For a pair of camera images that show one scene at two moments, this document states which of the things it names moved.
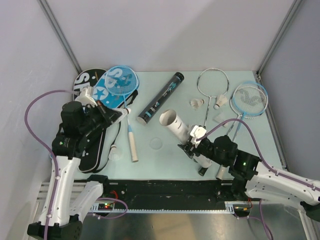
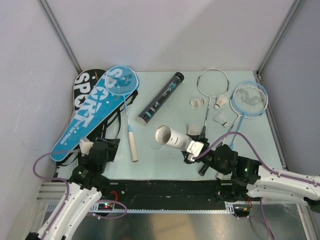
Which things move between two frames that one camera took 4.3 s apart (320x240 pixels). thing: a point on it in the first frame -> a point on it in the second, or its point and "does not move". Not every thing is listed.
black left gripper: [109, 116] -> [113, 145]
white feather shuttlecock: [221, 101] does not move
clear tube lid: [156, 143] does not move
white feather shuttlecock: [219, 118] does not move
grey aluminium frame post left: [49, 15] does not move
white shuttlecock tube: [182, 131] -> [166, 135]
